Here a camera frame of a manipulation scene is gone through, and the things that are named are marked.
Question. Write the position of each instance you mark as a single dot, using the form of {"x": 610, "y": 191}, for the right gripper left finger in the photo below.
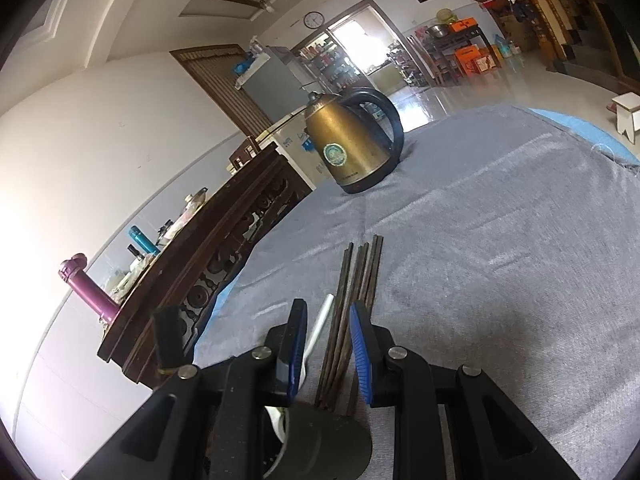
{"x": 208, "y": 423}

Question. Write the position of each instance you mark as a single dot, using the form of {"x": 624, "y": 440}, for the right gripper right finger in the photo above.
{"x": 447, "y": 417}

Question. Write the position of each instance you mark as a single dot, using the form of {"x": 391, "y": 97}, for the white spoon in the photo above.
{"x": 317, "y": 329}

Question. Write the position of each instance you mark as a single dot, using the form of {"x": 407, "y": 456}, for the grey utensil holder cup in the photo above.
{"x": 306, "y": 443}

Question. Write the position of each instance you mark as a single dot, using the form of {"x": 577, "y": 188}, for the dark chopstick three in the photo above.
{"x": 359, "y": 291}

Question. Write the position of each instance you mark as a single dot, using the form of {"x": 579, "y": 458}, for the dark chopstick four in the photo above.
{"x": 367, "y": 296}

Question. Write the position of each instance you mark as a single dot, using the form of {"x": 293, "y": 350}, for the dark chopstick two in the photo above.
{"x": 356, "y": 255}

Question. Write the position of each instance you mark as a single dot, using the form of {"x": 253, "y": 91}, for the dark carved wooden sideboard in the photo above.
{"x": 196, "y": 266}

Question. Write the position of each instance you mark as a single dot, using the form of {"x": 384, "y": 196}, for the teal thermos bottle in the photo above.
{"x": 143, "y": 241}

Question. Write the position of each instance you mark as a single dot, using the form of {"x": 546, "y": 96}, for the purple thermos bottle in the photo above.
{"x": 72, "y": 272}

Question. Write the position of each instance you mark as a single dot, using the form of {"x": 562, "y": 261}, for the grey table cloth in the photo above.
{"x": 510, "y": 244}

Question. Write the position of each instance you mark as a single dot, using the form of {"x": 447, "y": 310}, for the white chest freezer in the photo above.
{"x": 291, "y": 140}

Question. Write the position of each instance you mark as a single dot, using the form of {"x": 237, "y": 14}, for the gold electric kettle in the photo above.
{"x": 357, "y": 134}

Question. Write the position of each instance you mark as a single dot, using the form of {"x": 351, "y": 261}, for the grey refrigerator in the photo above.
{"x": 279, "y": 82}

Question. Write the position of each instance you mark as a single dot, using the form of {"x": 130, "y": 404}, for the small white stool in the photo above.
{"x": 627, "y": 109}

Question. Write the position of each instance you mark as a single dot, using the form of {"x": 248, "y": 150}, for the dark side table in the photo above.
{"x": 458, "y": 50}

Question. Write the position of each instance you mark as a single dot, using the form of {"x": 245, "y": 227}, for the wooden staircase railing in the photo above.
{"x": 576, "y": 34}

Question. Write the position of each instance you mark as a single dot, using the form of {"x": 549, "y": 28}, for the round wall clock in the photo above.
{"x": 314, "y": 20}

